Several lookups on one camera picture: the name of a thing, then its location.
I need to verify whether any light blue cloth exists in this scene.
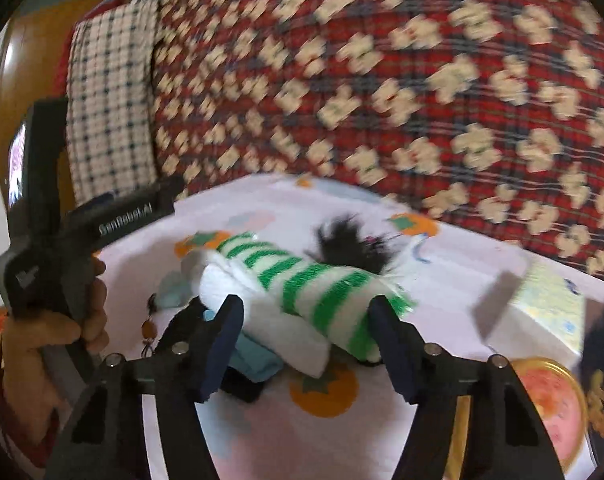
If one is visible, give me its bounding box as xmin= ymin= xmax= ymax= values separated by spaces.
xmin=157 ymin=272 xmax=283 ymax=386

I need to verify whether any black cloth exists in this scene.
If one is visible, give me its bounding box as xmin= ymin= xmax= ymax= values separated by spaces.
xmin=219 ymin=367 xmax=283 ymax=405

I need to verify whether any red knit hanging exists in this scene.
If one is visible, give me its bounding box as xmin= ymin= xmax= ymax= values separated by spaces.
xmin=54 ymin=25 xmax=78 ymax=103

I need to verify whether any person's left hand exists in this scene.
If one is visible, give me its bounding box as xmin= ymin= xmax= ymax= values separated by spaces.
xmin=2 ymin=259 xmax=110 ymax=456

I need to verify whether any checkered cloth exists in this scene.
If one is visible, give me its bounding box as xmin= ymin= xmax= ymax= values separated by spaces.
xmin=66 ymin=0 xmax=160 ymax=211

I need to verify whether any round metal tin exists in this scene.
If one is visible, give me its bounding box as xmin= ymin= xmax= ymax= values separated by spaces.
xmin=579 ymin=280 xmax=604 ymax=461

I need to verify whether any gold can with pink lid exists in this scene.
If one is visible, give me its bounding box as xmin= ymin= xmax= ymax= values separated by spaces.
xmin=444 ymin=357 xmax=590 ymax=480

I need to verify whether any black beaded hair tie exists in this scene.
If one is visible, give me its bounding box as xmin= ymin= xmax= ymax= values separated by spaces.
xmin=146 ymin=295 xmax=163 ymax=361

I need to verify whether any wooden door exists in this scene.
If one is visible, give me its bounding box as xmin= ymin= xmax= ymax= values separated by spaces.
xmin=0 ymin=0 xmax=128 ymax=211

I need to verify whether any black fuzzy sock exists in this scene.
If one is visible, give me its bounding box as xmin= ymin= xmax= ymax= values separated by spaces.
xmin=314 ymin=215 xmax=398 ymax=273

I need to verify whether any green striped sock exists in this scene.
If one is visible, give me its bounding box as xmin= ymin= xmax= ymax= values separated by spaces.
xmin=216 ymin=232 xmax=417 ymax=363

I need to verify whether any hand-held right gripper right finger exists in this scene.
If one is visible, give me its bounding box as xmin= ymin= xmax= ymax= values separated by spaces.
xmin=368 ymin=295 xmax=565 ymax=480

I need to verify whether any yellow tissue pack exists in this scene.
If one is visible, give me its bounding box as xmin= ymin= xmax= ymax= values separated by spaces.
xmin=476 ymin=260 xmax=590 ymax=361

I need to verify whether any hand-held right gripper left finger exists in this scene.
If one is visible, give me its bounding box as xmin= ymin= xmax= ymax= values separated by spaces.
xmin=44 ymin=294 xmax=245 ymax=480

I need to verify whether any red plaid bear blanket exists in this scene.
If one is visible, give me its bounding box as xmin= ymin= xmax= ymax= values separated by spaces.
xmin=149 ymin=0 xmax=604 ymax=276

